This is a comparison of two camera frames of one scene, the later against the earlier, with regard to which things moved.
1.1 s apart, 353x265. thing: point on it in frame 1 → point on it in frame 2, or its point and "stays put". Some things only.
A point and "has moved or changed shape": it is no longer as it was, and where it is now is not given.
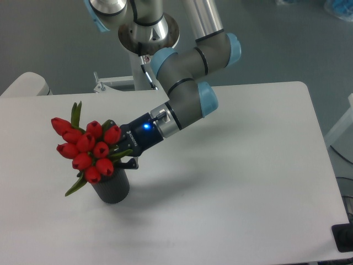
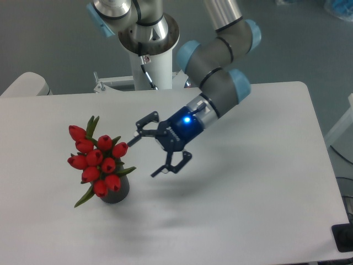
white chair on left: [28, 84] stays put
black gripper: [139, 136] → [172, 134]
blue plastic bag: [341, 9] stays put
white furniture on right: [343, 123] stays put
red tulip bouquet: [90, 150] has moved or changed shape
